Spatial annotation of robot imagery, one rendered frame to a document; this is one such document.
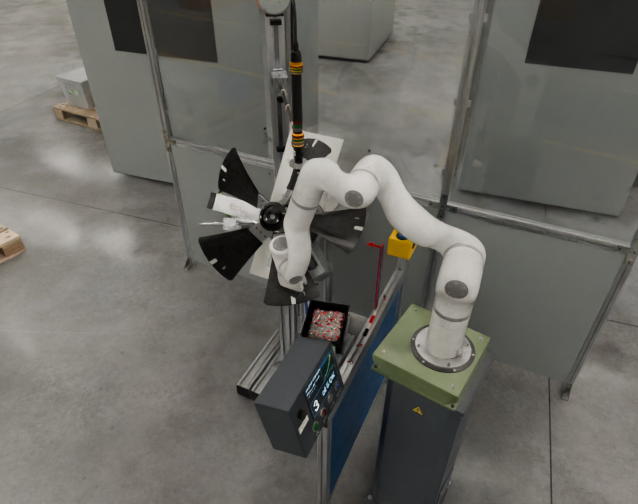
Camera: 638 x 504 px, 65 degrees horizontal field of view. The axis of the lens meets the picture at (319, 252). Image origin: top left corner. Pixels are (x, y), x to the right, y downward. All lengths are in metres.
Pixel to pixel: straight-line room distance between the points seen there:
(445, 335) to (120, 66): 3.50
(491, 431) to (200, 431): 1.51
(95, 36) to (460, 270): 3.65
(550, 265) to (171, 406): 2.08
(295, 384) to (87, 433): 1.80
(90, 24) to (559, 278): 3.70
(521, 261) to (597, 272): 0.33
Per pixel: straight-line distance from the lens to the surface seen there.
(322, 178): 1.48
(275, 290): 1.98
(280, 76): 2.37
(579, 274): 2.68
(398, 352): 1.77
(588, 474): 2.95
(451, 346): 1.72
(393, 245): 2.16
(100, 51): 4.55
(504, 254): 2.66
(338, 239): 1.91
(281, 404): 1.33
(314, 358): 1.41
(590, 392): 3.27
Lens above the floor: 2.33
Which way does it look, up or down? 38 degrees down
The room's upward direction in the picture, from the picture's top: straight up
